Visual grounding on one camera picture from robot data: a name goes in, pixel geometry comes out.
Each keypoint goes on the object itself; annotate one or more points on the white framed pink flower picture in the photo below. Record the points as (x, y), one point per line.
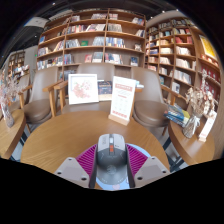
(83, 89)

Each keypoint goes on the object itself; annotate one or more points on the white and red sign stand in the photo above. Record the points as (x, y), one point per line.
(122, 100)

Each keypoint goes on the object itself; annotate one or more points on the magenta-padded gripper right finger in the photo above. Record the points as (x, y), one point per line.
(153, 170)

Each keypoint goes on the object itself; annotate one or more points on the small white table sign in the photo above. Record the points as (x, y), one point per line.
(207, 128)

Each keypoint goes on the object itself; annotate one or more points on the grey computer mouse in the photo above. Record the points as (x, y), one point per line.
(111, 160)

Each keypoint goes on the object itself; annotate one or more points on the glass vase with dried flowers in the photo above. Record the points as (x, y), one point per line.
(190, 128)

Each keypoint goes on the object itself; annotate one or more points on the glass vase with pink flowers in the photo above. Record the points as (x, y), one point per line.
(8, 118)

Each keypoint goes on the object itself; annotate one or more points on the tall wooden bookshelf with books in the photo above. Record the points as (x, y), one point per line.
(180, 56)

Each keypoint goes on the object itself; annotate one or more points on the small distant wooden bookshelf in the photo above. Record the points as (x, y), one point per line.
(17, 65)

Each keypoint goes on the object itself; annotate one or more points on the round wooden side table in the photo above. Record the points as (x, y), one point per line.
(191, 148)
(10, 136)

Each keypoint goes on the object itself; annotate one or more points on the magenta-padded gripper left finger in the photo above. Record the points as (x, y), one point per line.
(70, 170)

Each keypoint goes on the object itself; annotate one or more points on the stack of books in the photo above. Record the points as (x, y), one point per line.
(176, 116)

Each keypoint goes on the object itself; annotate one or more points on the round light blue mouse pad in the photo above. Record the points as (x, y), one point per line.
(141, 150)

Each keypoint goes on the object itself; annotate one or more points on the beige wooden-armed chair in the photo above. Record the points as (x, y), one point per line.
(40, 110)
(150, 110)
(96, 68)

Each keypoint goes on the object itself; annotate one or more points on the light blue book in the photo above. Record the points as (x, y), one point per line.
(138, 83)

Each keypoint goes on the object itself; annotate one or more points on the dark cover book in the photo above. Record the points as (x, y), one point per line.
(105, 88)

